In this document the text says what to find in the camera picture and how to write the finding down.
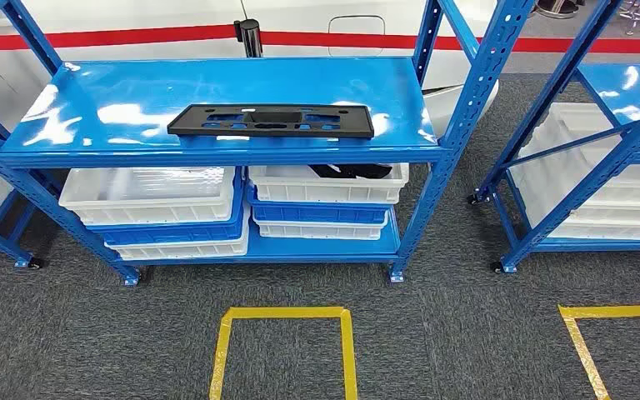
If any black plastic panel part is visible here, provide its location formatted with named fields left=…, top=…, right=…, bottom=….
left=166, top=103, right=376, bottom=140

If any blue metal shelf rack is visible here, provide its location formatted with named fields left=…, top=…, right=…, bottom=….
left=0, top=0, right=537, bottom=287
left=0, top=87, right=45, bottom=271
left=466, top=0, right=640, bottom=276

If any black moulded plastic piece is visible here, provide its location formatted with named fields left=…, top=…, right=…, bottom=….
left=308, top=163, right=394, bottom=181

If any yellow floor tape square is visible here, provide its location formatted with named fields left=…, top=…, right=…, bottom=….
left=558, top=303, right=640, bottom=400
left=208, top=307, right=358, bottom=400

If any red barrier belt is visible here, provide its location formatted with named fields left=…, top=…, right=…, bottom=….
left=0, top=24, right=640, bottom=55

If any white car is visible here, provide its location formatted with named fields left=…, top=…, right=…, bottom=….
left=0, top=0, right=501, bottom=139

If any chrome stool base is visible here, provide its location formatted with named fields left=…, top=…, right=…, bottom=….
left=535, top=0, right=588, bottom=20

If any chrome chair base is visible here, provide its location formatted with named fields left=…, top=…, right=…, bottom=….
left=617, top=0, right=640, bottom=35

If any black stanchion post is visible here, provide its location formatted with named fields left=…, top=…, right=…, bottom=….
left=233, top=19, right=264, bottom=59

